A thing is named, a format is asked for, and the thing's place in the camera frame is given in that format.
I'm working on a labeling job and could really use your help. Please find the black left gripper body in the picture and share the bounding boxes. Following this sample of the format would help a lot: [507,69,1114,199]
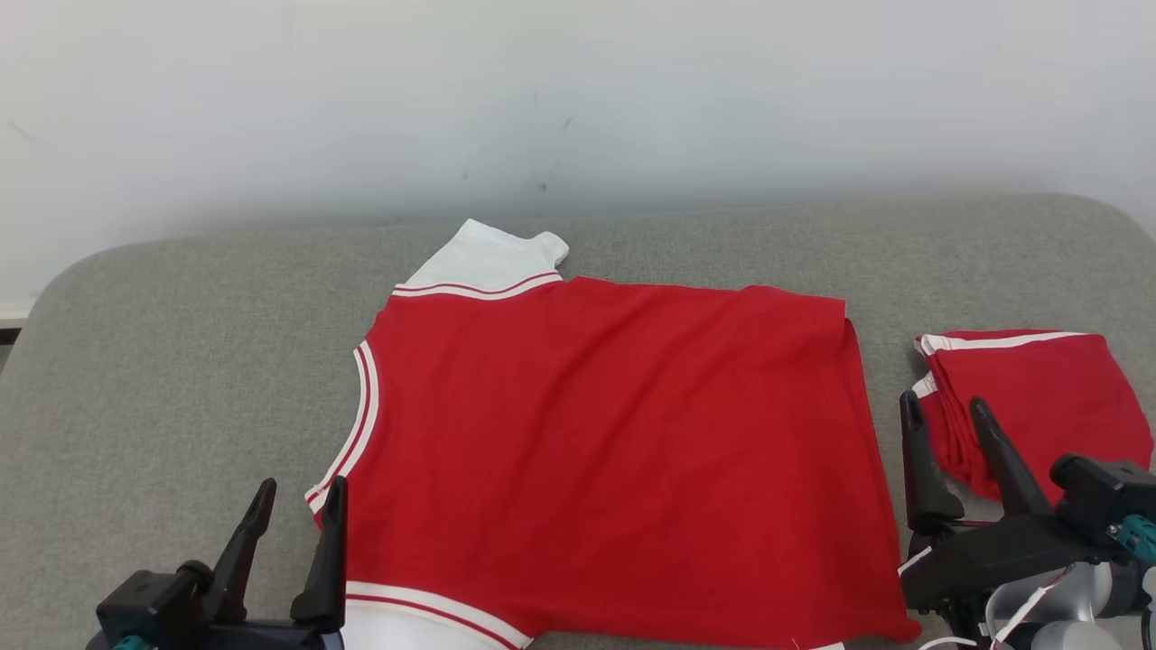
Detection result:
[180,619,347,650]

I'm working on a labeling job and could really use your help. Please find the red white twisted wires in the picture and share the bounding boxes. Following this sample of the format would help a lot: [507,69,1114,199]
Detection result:
[919,564,1077,650]

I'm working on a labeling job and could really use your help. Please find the black right cable teal plug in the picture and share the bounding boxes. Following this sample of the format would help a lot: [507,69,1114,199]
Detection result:
[1114,514,1156,650]

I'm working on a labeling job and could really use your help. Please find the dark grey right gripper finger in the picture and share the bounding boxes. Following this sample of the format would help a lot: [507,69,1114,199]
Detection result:
[968,396,1054,518]
[899,389,966,534]

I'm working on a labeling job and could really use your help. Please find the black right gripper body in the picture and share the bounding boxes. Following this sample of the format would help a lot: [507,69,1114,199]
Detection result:
[900,515,1126,625]

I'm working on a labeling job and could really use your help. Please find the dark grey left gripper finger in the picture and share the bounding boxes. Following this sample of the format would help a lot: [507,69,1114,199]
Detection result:
[200,478,279,624]
[288,475,350,634]

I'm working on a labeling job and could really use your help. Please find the red jersey white sleeves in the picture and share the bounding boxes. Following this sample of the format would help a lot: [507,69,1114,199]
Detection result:
[304,218,923,650]

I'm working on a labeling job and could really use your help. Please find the red shorts white side stripe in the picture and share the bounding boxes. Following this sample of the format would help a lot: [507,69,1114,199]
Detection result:
[911,329,1156,503]

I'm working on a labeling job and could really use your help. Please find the grey fabric sofa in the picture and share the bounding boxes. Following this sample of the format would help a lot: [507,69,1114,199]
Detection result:
[0,193,1156,650]

